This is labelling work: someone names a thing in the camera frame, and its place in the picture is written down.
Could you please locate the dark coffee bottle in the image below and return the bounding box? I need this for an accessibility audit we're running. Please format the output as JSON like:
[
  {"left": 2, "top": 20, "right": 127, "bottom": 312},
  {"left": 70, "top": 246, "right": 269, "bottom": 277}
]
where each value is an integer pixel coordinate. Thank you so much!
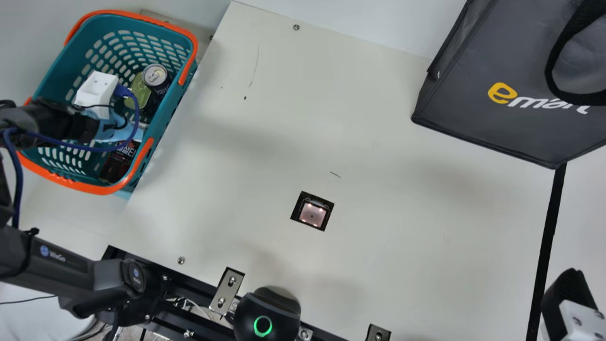
[{"left": 98, "top": 141, "right": 143, "bottom": 185}]

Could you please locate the teal shopping basket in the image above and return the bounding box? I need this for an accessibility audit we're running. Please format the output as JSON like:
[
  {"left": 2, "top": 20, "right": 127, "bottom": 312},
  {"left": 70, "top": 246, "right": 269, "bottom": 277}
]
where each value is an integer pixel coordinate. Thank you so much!
[{"left": 16, "top": 9, "right": 199, "bottom": 197}]

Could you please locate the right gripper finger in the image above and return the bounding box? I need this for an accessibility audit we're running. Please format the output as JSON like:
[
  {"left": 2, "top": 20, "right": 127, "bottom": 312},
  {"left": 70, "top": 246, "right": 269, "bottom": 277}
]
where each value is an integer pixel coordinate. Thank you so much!
[{"left": 540, "top": 268, "right": 606, "bottom": 341}]

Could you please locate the small square scanner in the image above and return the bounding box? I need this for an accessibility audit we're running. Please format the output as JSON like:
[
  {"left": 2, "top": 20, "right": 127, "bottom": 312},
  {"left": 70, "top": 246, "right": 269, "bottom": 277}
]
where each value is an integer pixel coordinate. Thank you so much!
[{"left": 290, "top": 191, "right": 335, "bottom": 232}]

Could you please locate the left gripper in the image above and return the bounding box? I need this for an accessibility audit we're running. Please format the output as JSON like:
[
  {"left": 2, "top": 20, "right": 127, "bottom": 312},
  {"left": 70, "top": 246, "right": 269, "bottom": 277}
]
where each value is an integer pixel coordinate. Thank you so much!
[{"left": 93, "top": 107, "right": 141, "bottom": 144}]

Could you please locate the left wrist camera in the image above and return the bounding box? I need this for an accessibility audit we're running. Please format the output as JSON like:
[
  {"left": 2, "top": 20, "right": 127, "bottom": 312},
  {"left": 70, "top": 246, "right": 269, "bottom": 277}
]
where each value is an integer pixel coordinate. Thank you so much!
[{"left": 73, "top": 70, "right": 119, "bottom": 120}]

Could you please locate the blue cable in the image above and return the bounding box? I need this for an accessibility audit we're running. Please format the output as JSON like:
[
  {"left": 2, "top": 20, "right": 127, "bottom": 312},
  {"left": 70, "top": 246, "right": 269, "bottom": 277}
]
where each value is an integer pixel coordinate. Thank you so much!
[{"left": 2, "top": 84, "right": 142, "bottom": 231}]

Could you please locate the black device with green light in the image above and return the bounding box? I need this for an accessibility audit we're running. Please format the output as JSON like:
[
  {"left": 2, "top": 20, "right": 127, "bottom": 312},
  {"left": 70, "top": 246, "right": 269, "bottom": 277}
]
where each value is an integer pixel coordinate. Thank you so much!
[{"left": 232, "top": 286, "right": 302, "bottom": 341}]

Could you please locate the dark can with silver top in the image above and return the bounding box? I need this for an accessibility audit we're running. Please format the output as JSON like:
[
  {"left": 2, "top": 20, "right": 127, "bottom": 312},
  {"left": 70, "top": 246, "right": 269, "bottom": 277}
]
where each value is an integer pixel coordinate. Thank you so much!
[{"left": 142, "top": 63, "right": 171, "bottom": 103}]

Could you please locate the black strip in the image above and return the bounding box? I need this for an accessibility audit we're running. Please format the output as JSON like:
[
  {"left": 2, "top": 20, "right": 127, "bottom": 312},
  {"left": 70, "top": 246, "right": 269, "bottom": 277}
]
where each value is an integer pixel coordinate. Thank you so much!
[{"left": 526, "top": 163, "right": 568, "bottom": 341}]

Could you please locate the dark grey bag with straps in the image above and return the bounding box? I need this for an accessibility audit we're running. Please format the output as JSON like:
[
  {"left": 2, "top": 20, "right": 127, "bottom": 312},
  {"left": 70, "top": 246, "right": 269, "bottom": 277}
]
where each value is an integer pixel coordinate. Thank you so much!
[{"left": 411, "top": 0, "right": 606, "bottom": 170}]

